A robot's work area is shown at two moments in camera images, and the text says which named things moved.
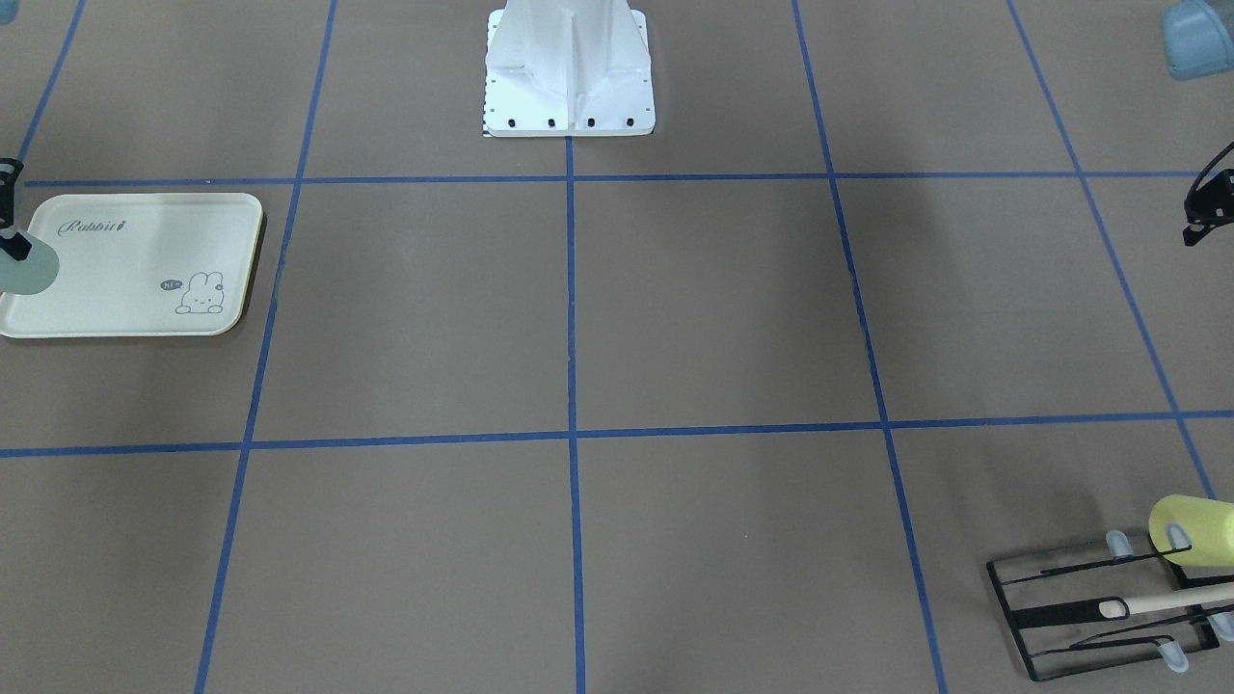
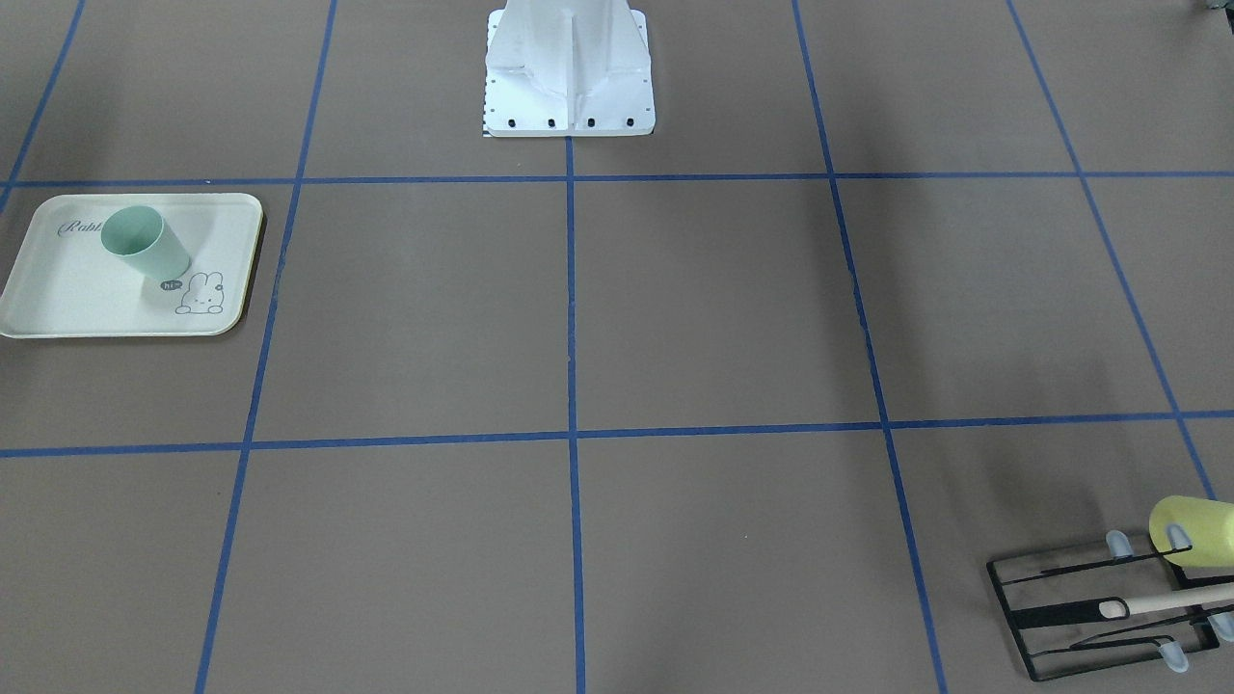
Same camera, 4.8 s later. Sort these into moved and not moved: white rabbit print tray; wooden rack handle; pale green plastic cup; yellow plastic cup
Moved: pale green plastic cup
Not moved: yellow plastic cup; white rabbit print tray; wooden rack handle
